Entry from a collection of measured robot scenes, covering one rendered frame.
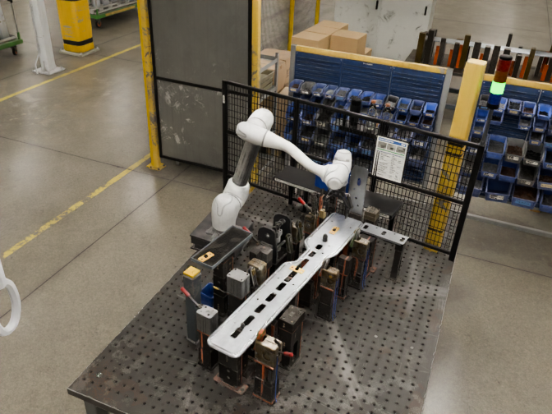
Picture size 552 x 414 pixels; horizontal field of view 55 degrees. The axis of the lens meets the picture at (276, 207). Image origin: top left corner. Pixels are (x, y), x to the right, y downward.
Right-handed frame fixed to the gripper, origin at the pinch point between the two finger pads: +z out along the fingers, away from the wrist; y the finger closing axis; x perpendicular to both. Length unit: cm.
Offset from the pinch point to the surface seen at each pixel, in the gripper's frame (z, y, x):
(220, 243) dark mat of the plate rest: -3, -36, -69
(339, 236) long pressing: 13.1, 5.4, -3.5
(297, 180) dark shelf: 10, -48, 38
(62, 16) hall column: 51, -697, 368
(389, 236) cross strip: 13.2, 30.8, 14.4
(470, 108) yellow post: -61, 51, 58
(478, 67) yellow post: -85, 50, 58
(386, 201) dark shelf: 10, 15, 47
